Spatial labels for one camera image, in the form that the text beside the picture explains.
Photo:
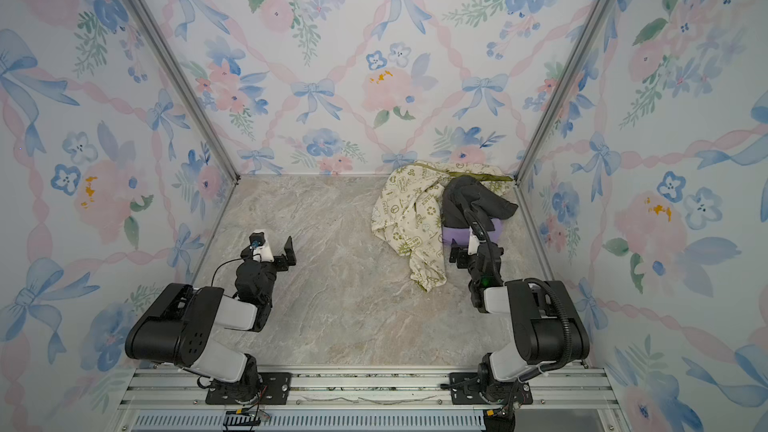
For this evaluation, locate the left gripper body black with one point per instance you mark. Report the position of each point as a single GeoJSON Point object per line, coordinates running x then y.
{"type": "Point", "coordinates": [279, 258]}

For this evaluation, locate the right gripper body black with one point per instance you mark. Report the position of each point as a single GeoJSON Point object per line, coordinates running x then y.
{"type": "Point", "coordinates": [469, 252]}

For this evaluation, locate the purple cloth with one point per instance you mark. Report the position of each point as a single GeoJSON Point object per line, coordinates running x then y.
{"type": "Point", "coordinates": [461, 236]}

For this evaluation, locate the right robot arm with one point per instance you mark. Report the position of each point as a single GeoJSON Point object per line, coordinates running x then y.
{"type": "Point", "coordinates": [547, 331]}

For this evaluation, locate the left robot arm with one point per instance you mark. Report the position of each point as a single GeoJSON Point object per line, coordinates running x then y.
{"type": "Point", "coordinates": [176, 328]}

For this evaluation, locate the dark grey cloth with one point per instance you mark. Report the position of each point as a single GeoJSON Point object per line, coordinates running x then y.
{"type": "Point", "coordinates": [467, 194]}

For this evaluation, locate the cream green printed cloth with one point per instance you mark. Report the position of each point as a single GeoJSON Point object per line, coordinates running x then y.
{"type": "Point", "coordinates": [407, 214]}

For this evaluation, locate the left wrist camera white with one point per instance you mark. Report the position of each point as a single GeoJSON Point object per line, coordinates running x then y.
{"type": "Point", "coordinates": [260, 249]}

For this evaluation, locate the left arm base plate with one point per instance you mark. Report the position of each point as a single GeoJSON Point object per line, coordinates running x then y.
{"type": "Point", "coordinates": [271, 388]}

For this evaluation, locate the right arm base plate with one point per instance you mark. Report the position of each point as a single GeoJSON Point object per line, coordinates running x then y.
{"type": "Point", "coordinates": [472, 389]}

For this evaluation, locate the left corner aluminium post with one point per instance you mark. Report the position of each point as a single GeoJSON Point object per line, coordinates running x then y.
{"type": "Point", "coordinates": [172, 68]}

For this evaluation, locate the corner aluminium post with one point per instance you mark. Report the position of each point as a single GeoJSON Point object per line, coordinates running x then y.
{"type": "Point", "coordinates": [172, 68]}
{"type": "Point", "coordinates": [582, 47]}

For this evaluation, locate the aluminium rail frame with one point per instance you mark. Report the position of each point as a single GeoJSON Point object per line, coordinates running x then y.
{"type": "Point", "coordinates": [348, 398]}

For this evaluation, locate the right corner aluminium post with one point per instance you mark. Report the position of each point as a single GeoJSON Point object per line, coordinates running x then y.
{"type": "Point", "coordinates": [582, 47]}

